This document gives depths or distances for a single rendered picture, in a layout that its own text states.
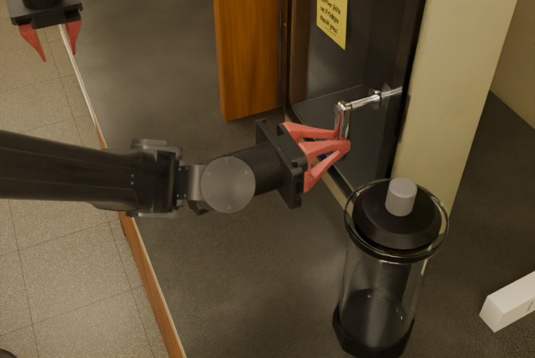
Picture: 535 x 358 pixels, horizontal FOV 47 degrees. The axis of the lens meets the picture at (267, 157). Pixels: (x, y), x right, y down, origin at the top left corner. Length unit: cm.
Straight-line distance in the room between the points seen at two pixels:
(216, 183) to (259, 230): 32
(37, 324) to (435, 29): 164
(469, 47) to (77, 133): 207
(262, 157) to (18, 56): 251
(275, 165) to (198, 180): 12
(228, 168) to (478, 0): 30
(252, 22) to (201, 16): 40
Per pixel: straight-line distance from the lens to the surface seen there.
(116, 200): 59
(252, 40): 102
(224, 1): 97
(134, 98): 118
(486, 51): 73
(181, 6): 144
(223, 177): 61
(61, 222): 228
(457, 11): 66
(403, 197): 62
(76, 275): 212
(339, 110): 72
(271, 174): 70
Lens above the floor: 166
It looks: 44 degrees down
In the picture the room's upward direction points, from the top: straight up
